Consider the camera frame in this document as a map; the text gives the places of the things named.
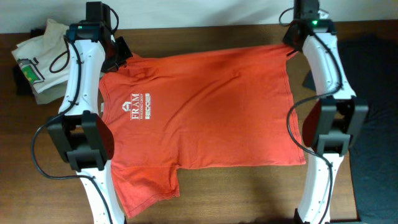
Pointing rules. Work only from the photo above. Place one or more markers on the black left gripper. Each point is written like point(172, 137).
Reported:
point(127, 53)

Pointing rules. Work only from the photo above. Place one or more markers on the olive folded garment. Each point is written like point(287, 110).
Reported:
point(51, 94)

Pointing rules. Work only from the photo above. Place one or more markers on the black folded garment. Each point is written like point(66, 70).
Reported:
point(22, 85)

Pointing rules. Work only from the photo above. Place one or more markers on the red orange t-shirt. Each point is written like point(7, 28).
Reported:
point(222, 108)

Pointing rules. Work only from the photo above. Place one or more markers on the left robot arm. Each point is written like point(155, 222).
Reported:
point(79, 134)

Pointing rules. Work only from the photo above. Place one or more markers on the dark navy garment pile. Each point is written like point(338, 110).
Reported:
point(370, 65)

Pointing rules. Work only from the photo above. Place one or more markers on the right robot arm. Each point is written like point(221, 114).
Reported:
point(334, 123)

